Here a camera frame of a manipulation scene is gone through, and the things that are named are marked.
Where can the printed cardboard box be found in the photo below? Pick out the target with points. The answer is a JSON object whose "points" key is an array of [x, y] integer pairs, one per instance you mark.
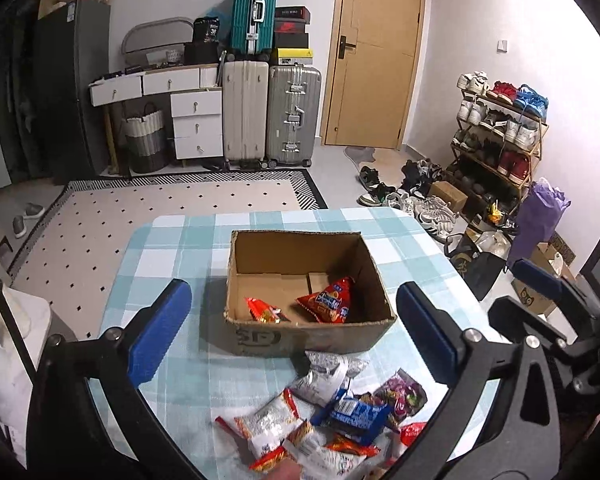
{"points": [[535, 302]]}

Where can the blue checked tablecloth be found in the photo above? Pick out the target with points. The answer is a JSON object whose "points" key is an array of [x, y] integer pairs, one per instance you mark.
{"points": [[190, 245]]}

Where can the teal suitcase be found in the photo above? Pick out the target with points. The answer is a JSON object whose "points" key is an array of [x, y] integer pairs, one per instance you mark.
{"points": [[252, 15]]}

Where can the large red chip bag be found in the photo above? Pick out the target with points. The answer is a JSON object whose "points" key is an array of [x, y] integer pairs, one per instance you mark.
{"points": [[327, 302]]}

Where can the grey folded frame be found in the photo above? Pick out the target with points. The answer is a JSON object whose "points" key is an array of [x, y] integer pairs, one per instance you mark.
{"points": [[155, 30]]}

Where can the pile of snack packets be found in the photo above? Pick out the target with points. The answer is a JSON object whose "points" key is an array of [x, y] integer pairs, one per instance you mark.
{"points": [[265, 420]]}

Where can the wooden shoe rack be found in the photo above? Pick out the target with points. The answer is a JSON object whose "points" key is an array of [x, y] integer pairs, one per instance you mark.
{"points": [[540, 145]]}

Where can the white drawer dresser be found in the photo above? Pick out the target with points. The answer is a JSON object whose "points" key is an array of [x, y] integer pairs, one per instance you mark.
{"points": [[195, 125]]}

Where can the purple gift bag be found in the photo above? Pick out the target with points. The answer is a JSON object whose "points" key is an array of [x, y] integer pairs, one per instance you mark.
{"points": [[535, 220]]}

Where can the red and black shoe box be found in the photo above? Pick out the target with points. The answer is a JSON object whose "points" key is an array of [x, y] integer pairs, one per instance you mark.
{"points": [[292, 26]]}

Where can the beige suitcase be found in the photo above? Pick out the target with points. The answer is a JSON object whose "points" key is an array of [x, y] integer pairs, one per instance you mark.
{"points": [[245, 110]]}

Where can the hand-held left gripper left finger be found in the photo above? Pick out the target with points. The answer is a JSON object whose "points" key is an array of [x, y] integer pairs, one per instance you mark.
{"points": [[165, 330]]}

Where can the black shoe box red stripe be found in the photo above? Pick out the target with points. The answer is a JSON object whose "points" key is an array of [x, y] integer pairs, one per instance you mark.
{"points": [[294, 14]]}

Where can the white light switch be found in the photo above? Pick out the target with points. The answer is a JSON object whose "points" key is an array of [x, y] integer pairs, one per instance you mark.
{"points": [[502, 46]]}

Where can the wooden door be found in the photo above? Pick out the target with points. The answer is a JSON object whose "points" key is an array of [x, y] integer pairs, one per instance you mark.
{"points": [[375, 60]]}

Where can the black patterned bag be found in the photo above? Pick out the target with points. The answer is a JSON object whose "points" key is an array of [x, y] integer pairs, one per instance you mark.
{"points": [[206, 30]]}

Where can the pile of sneakers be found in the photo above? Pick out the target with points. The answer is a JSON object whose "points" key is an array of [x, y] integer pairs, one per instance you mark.
{"points": [[430, 210]]}

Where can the rows of assorted shoes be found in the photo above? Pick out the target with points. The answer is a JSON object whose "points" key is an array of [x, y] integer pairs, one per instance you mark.
{"points": [[520, 130]]}

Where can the small red snack bar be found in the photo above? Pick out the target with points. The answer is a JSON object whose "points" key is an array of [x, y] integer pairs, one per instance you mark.
{"points": [[265, 312]]}

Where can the plain black shoe box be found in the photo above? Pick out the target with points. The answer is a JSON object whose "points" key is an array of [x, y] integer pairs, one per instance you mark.
{"points": [[291, 41]]}

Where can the grey white laundry basket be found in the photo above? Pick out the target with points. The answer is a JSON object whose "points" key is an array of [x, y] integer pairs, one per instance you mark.
{"points": [[145, 140]]}

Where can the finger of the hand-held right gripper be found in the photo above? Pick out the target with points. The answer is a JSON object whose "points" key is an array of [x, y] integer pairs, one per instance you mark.
{"points": [[535, 272], [510, 317]]}

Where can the dotted rug with striped border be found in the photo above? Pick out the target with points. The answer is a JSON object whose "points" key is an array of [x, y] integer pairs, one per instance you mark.
{"points": [[130, 220]]}

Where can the small brown cardboard box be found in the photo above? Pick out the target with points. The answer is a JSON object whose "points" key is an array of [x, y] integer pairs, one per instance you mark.
{"points": [[450, 195]]}

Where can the yellow and black shoe box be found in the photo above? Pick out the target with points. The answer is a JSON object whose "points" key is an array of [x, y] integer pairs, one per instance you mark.
{"points": [[295, 56]]}

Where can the black paper bag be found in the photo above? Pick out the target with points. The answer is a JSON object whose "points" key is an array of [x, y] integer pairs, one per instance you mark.
{"points": [[480, 270]]}

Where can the grey refrigerator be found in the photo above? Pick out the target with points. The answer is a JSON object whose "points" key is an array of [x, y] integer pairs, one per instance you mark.
{"points": [[72, 90]]}

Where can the silver suitcase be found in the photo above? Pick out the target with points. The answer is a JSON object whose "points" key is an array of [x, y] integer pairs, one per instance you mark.
{"points": [[292, 115]]}

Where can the grey slipper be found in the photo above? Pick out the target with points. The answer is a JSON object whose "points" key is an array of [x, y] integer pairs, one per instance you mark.
{"points": [[18, 226], [32, 210]]}

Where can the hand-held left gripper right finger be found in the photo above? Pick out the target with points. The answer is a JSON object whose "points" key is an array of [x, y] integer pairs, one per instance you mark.
{"points": [[427, 335]]}

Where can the purple snack bag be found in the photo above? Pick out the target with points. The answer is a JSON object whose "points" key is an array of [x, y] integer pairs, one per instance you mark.
{"points": [[402, 397]]}

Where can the black wardrobe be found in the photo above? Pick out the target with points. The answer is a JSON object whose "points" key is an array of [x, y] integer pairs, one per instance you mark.
{"points": [[15, 85]]}

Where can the blue cookie pack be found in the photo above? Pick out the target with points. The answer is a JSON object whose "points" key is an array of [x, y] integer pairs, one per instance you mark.
{"points": [[355, 415]]}

